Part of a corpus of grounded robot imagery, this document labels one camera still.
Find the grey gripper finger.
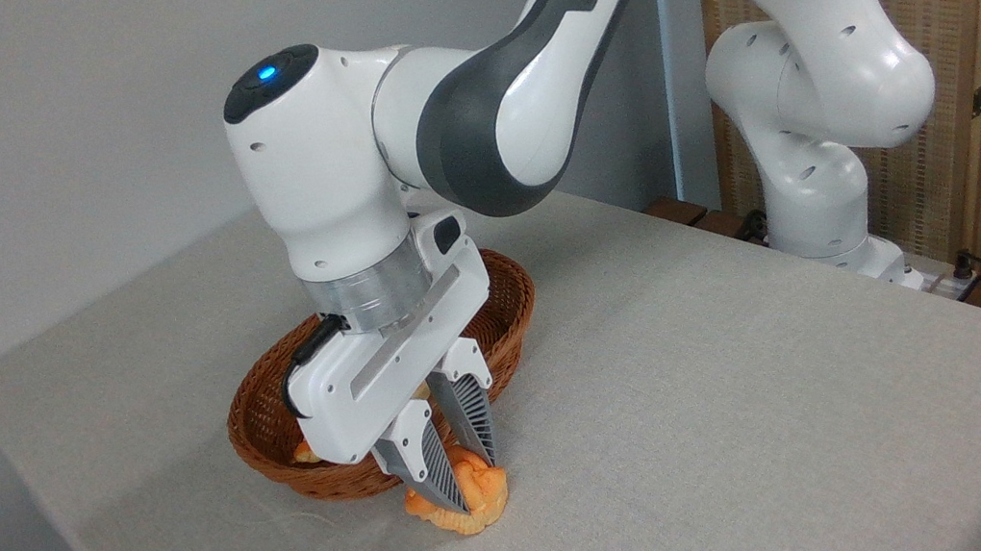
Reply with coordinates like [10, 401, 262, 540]
[365, 393, 472, 529]
[420, 333, 507, 475]

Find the white power strip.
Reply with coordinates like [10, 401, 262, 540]
[922, 264, 981, 308]

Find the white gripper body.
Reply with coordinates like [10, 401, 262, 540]
[264, 205, 514, 472]

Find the grey tablecloth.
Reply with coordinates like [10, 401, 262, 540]
[0, 95, 981, 551]

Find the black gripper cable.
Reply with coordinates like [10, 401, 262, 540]
[270, 312, 363, 422]

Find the long braided bread loaf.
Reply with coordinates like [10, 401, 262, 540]
[285, 380, 440, 467]

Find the white vertical pipe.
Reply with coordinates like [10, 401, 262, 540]
[649, 0, 704, 203]

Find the round orange bread roll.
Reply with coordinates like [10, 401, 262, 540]
[396, 439, 516, 545]

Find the brown wicker oval basket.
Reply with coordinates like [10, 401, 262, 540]
[207, 241, 563, 517]

